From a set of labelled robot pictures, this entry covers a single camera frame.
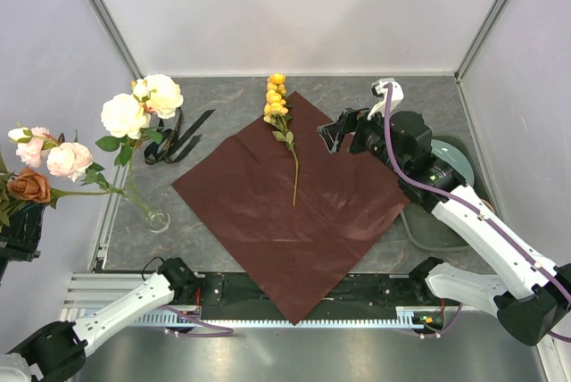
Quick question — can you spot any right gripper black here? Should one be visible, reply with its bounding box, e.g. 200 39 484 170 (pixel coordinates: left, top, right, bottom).
318 101 408 176

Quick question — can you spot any brown rose stem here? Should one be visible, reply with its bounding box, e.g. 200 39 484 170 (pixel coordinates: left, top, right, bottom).
1 161 126 228

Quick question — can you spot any yellow rose stem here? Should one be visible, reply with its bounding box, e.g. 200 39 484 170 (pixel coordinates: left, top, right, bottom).
263 73 300 206

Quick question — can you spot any pink rose stem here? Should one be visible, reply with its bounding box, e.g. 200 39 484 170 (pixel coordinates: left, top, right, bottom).
7 127 122 195

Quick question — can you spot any dark red wrapping paper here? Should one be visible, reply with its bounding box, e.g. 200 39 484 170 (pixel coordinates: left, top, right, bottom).
173 93 408 323

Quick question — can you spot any white rose stem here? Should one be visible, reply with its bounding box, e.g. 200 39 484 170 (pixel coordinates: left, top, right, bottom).
96 74 184 221

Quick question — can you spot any black ribbon gold lettering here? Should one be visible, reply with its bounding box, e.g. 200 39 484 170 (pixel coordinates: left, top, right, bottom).
144 108 215 165

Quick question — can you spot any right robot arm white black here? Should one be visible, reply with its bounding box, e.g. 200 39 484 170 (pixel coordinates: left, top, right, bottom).
317 109 570 346

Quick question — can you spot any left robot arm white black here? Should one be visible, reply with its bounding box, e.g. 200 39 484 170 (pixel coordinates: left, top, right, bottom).
1 257 200 381

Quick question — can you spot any clear glass vase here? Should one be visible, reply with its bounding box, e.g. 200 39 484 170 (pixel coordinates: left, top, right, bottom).
144 210 171 234

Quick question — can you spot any teal ceramic plate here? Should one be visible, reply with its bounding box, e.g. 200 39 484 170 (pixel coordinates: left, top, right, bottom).
431 138 476 186

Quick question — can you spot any dark green tray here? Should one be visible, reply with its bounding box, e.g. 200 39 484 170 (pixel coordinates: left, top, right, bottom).
401 135 482 252

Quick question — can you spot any beige ceramic mug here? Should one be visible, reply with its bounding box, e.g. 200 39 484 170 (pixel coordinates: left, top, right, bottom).
480 198 495 213

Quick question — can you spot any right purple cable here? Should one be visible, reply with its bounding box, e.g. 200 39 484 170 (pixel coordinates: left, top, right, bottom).
382 82 571 343

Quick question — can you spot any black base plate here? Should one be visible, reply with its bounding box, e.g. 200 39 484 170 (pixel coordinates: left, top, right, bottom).
187 272 455 314

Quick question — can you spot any blue slotted cable duct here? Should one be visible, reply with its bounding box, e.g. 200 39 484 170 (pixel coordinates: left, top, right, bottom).
131 306 440 329

